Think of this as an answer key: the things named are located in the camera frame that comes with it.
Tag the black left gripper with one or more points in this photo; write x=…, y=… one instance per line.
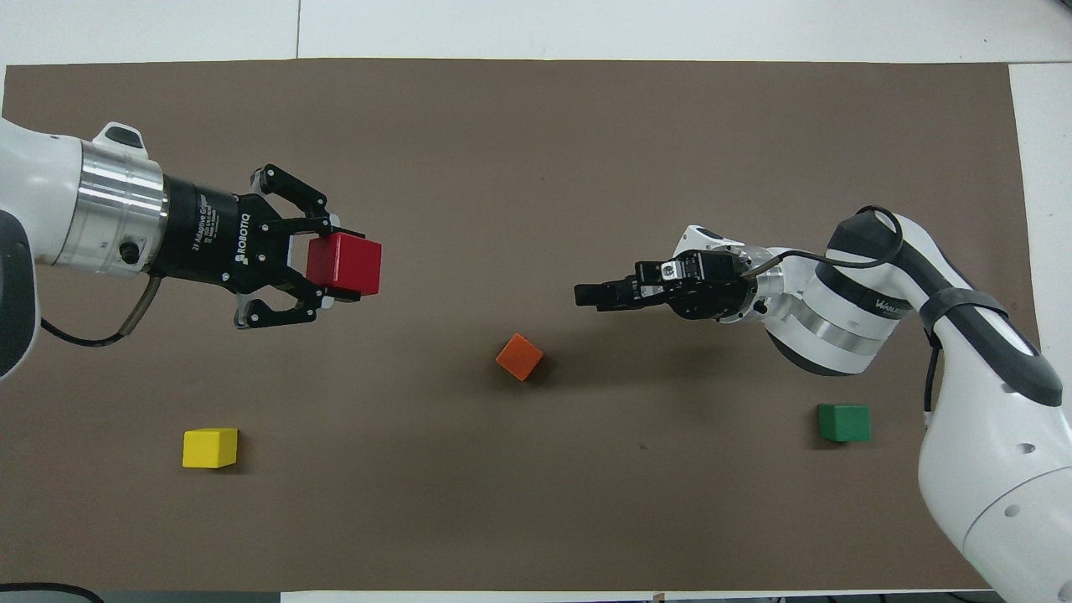
x=218, y=239

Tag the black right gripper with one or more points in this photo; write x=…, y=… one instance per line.
x=712, y=293

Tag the red wooden block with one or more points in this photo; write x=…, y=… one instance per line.
x=347, y=264

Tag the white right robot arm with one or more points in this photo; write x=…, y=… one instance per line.
x=988, y=469

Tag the orange wooden block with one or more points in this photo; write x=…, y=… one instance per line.
x=519, y=357

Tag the yellow wooden block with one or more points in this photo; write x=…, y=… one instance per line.
x=209, y=448

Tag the green wooden block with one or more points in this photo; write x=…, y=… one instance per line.
x=844, y=423

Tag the brown paper mat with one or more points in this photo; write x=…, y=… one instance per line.
x=536, y=151

